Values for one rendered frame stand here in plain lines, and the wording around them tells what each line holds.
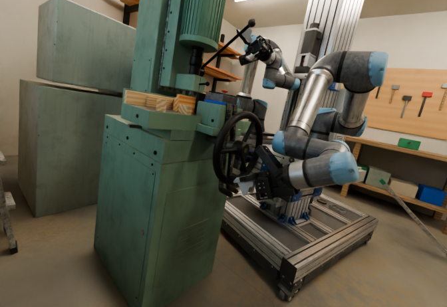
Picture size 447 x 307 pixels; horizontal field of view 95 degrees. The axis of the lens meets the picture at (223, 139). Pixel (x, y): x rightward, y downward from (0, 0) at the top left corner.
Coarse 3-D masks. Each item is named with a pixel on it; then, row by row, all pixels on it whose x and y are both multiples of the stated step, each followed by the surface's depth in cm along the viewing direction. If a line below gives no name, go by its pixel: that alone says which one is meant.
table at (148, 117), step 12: (132, 108) 74; (144, 108) 70; (132, 120) 74; (144, 120) 68; (156, 120) 69; (168, 120) 72; (180, 120) 76; (192, 120) 80; (204, 132) 80; (216, 132) 78; (240, 132) 90
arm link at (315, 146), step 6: (312, 138) 62; (312, 144) 60; (318, 144) 59; (324, 144) 59; (330, 144) 58; (336, 144) 58; (342, 144) 59; (312, 150) 59; (318, 150) 58; (324, 150) 56; (336, 150) 54; (342, 150) 55; (348, 150) 58; (306, 156) 61; (312, 156) 59; (318, 156) 57
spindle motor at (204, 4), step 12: (192, 0) 84; (204, 0) 83; (216, 0) 85; (192, 12) 84; (204, 12) 83; (216, 12) 86; (192, 24) 85; (204, 24) 85; (216, 24) 87; (180, 36) 89; (192, 36) 85; (204, 36) 85; (216, 36) 89; (204, 48) 92; (216, 48) 92
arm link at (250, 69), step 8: (248, 64) 141; (256, 64) 141; (248, 72) 141; (248, 80) 142; (240, 88) 147; (248, 88) 144; (240, 96) 144; (248, 96) 144; (240, 104) 144; (248, 104) 146
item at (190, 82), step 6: (180, 78) 97; (186, 78) 94; (192, 78) 91; (198, 78) 92; (204, 78) 95; (180, 84) 97; (186, 84) 94; (192, 84) 91; (198, 84) 93; (192, 90) 92; (198, 90) 94
